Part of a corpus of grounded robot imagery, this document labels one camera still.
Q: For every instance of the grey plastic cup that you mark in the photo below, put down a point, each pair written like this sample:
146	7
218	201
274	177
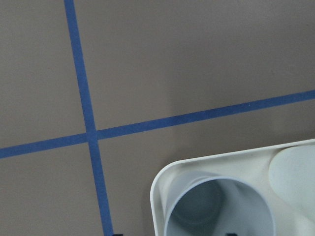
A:
204	204

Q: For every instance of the pale green cup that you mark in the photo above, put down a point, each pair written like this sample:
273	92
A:
295	179

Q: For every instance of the cream plastic tray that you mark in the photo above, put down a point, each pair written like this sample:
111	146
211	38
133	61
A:
254	166

